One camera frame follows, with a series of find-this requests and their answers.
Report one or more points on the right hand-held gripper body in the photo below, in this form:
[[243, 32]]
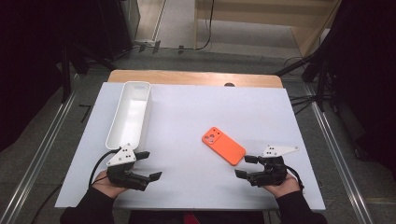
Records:
[[274, 171]]

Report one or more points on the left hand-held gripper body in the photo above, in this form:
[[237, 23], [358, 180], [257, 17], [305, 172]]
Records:
[[121, 157]]

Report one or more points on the orange phone case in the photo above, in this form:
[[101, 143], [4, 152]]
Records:
[[225, 147]]

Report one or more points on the white plastic storage box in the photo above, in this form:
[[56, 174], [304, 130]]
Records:
[[130, 118]]

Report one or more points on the person's right hand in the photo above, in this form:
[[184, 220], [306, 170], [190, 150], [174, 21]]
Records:
[[285, 188]]

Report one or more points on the person's left hand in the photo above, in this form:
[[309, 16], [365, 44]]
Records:
[[106, 186]]

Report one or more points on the person's lap dark clothing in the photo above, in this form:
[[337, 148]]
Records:
[[162, 217]]

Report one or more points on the white board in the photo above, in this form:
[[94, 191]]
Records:
[[193, 109]]

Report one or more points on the black round table grommet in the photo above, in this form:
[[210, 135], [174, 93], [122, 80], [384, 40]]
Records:
[[229, 84]]

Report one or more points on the wooden table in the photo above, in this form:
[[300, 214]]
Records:
[[186, 77]]

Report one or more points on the black metal stand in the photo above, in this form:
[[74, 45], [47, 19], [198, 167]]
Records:
[[66, 81]]

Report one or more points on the black tripod stand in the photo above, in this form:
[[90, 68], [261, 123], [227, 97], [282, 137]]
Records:
[[320, 81]]

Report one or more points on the black curtain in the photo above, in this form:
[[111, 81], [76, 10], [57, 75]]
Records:
[[373, 77], [28, 62]]

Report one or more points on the light wooden shelf unit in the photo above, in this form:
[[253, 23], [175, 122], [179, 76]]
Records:
[[311, 34]]

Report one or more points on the metal floor rail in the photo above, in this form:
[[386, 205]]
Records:
[[339, 161], [37, 161]]

